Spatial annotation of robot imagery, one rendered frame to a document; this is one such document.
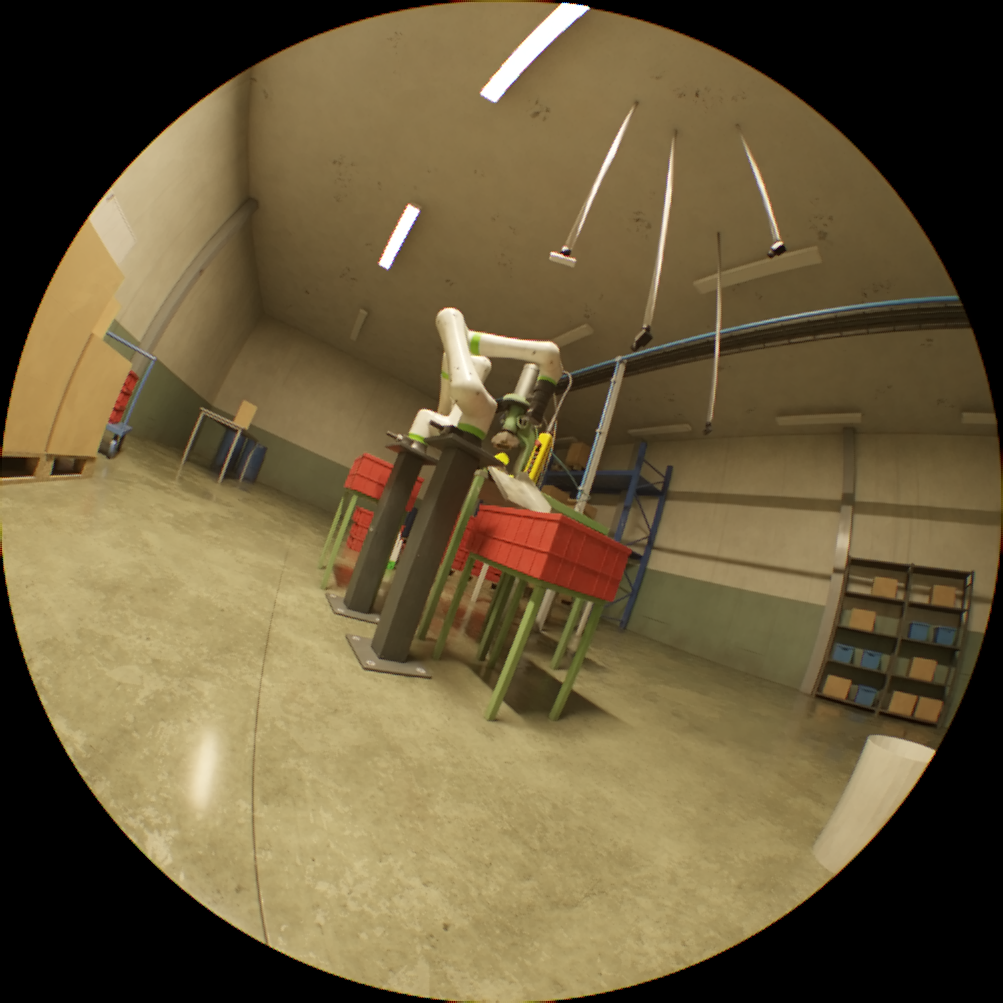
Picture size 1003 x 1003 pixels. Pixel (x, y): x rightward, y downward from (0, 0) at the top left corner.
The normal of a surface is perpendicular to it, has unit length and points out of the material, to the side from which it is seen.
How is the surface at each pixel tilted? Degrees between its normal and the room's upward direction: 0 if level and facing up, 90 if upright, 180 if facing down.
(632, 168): 180
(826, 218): 180
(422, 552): 90
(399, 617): 90
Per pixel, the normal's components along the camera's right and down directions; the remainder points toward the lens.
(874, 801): -0.94, -0.31
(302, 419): 0.51, 0.06
